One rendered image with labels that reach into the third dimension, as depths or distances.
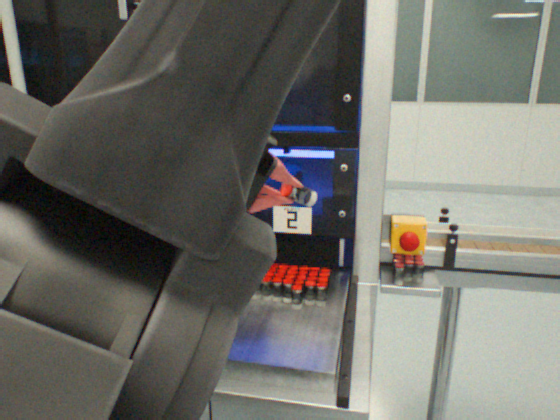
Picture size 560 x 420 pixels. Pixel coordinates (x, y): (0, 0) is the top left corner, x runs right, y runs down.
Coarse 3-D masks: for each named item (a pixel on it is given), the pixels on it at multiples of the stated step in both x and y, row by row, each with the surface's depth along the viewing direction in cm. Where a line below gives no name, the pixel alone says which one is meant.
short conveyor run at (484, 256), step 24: (384, 240) 109; (432, 240) 109; (456, 240) 100; (480, 240) 103; (504, 240) 102; (528, 240) 101; (552, 240) 100; (384, 264) 107; (432, 264) 104; (456, 264) 103; (480, 264) 102; (504, 264) 101; (528, 264) 100; (552, 264) 99; (504, 288) 102; (528, 288) 101; (552, 288) 100
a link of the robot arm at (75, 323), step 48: (48, 192) 14; (0, 240) 12; (48, 240) 13; (96, 240) 14; (144, 240) 15; (0, 288) 12; (48, 288) 12; (96, 288) 13; (144, 288) 13; (0, 336) 10; (48, 336) 11; (96, 336) 12; (0, 384) 10; (48, 384) 11; (96, 384) 11
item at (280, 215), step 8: (280, 208) 96; (288, 208) 96; (296, 208) 95; (304, 208) 95; (280, 216) 97; (288, 216) 96; (304, 216) 96; (280, 224) 97; (296, 224) 96; (304, 224) 96; (288, 232) 97; (296, 232) 97; (304, 232) 97
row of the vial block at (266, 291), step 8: (264, 280) 88; (272, 280) 88; (280, 280) 88; (288, 280) 88; (296, 280) 88; (264, 288) 89; (272, 288) 89; (280, 288) 88; (288, 288) 88; (304, 288) 88; (312, 288) 87; (320, 288) 86; (256, 296) 90; (264, 296) 89; (272, 296) 90; (280, 296) 89; (288, 296) 88; (304, 296) 88; (312, 296) 87; (320, 296) 87; (312, 304) 88; (320, 304) 87
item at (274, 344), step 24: (336, 288) 95; (264, 312) 85; (288, 312) 85; (312, 312) 85; (336, 312) 85; (240, 336) 77; (264, 336) 77; (288, 336) 77; (312, 336) 77; (336, 336) 77; (240, 360) 65; (264, 360) 71; (288, 360) 71; (312, 360) 71; (336, 360) 65; (288, 384) 64; (312, 384) 64
